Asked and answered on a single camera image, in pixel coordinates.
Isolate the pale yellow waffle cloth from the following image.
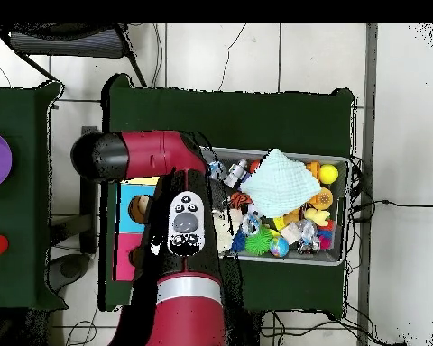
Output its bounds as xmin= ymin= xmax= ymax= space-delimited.
xmin=212 ymin=208 xmax=244 ymax=254

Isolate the mint green waffle cloth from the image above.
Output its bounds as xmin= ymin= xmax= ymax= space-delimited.
xmin=239 ymin=148 xmax=323 ymax=219

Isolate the wooden box with three holes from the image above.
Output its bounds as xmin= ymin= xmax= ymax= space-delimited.
xmin=113 ymin=176 xmax=161 ymax=283

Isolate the shallow mesh bin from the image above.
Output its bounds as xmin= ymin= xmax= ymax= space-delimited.
xmin=200 ymin=145 xmax=351 ymax=267

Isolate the orange tiger plush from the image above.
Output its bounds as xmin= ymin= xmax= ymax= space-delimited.
xmin=229 ymin=191 xmax=254 ymax=211

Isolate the silver plastic toy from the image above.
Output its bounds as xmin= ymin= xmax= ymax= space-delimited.
xmin=224 ymin=159 xmax=250 ymax=189

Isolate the blue spiky ball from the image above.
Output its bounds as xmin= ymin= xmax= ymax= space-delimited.
xmin=231 ymin=230 xmax=247 ymax=253

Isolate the green spiky rubber ball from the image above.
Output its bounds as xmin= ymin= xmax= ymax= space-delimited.
xmin=244 ymin=227 xmax=273 ymax=256

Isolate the dark green table cloth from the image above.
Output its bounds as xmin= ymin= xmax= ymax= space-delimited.
xmin=99 ymin=72 xmax=356 ymax=321
xmin=0 ymin=80 xmax=68 ymax=313

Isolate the globe print ball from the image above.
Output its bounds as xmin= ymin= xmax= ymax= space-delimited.
xmin=269 ymin=236 xmax=290 ymax=258

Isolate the orange plastic block toy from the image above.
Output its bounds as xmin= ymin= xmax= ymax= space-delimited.
xmin=305 ymin=161 xmax=321 ymax=181

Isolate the yellow duck toy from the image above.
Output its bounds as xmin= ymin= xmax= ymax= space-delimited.
xmin=303 ymin=207 xmax=332 ymax=227

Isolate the toy burger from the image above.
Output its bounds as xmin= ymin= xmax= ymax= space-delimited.
xmin=309 ymin=187 xmax=334 ymax=211

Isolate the yellow ball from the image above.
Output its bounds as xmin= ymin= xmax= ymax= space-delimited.
xmin=318 ymin=164 xmax=339 ymax=185

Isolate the grey rounded base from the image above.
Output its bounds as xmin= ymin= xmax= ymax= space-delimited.
xmin=47 ymin=252 xmax=92 ymax=294

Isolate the black chair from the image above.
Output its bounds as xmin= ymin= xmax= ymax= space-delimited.
xmin=0 ymin=23 xmax=147 ymax=87

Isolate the black post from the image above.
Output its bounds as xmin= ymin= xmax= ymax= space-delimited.
xmin=79 ymin=125 xmax=99 ymax=255

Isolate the black cable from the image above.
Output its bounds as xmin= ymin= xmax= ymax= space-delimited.
xmin=347 ymin=197 xmax=433 ymax=224

